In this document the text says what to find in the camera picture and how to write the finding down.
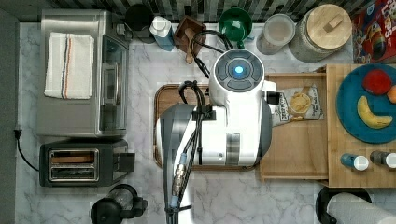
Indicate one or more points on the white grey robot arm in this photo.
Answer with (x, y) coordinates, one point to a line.
(232, 128)

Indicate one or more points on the walnut wooden cutting board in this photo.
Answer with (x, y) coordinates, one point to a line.
(166, 96)

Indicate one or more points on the wooden spoon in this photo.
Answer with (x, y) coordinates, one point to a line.
(190, 35)

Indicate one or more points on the blue bottle white cap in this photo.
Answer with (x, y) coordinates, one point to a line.
(162, 30)

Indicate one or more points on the green mug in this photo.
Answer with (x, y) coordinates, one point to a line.
(236, 24)

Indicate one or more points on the potato chips bag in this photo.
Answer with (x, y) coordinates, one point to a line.
(296, 104)

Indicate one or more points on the light wooden drawer tray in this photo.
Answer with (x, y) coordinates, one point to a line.
(298, 149)

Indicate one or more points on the black round container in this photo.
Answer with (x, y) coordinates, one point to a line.
(139, 18)

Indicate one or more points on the clear plastic lidded container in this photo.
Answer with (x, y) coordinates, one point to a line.
(277, 32)

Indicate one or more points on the stainless steel toaster oven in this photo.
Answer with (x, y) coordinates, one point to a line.
(105, 113)

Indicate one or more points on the white striped dish towel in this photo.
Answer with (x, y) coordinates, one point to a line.
(69, 67)

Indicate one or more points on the black two-slot toaster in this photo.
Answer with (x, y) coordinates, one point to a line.
(84, 163)

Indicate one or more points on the ceramic jar wooden lid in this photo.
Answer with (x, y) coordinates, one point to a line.
(321, 32)

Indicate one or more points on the light wooden shelf block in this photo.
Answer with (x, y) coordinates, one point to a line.
(350, 141)

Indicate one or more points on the black paper towel holder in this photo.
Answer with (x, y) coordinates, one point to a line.
(326, 194)

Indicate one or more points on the blue plate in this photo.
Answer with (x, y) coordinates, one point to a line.
(348, 94)

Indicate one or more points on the yellow banana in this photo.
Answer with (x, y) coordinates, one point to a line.
(369, 118)

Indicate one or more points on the blue spice bottle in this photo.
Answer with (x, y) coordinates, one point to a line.
(357, 162)

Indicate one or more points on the paper towel roll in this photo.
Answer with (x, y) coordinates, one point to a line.
(347, 208)

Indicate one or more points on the red apple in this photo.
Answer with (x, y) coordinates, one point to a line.
(377, 82)

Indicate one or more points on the dark spice bottle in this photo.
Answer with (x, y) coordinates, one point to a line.
(383, 158)

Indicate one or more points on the colourful cereal box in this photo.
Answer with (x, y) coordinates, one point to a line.
(374, 33)

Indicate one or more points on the orange fruit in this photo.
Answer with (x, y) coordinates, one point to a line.
(392, 94)

